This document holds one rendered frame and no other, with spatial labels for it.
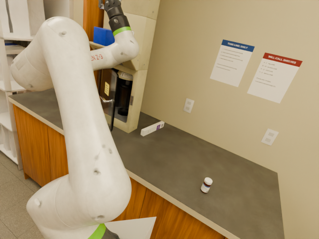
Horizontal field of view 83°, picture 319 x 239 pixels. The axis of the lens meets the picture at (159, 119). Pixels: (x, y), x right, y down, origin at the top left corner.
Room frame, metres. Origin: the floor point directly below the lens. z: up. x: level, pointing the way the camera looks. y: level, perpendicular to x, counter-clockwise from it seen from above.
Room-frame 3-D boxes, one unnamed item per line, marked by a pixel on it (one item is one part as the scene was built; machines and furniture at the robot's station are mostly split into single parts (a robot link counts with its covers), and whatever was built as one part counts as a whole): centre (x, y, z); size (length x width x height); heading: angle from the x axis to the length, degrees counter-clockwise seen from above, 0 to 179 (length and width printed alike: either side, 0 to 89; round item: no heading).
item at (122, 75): (1.28, 0.29, 1.34); 0.18 x 0.18 x 0.05
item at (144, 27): (1.31, 0.30, 1.33); 0.32 x 0.25 x 0.77; 66
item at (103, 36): (1.18, 0.44, 1.56); 0.10 x 0.10 x 0.09; 66
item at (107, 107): (1.13, 0.39, 1.19); 0.30 x 0.01 x 0.40; 40
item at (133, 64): (1.15, 0.37, 1.46); 0.32 x 0.12 x 0.10; 66
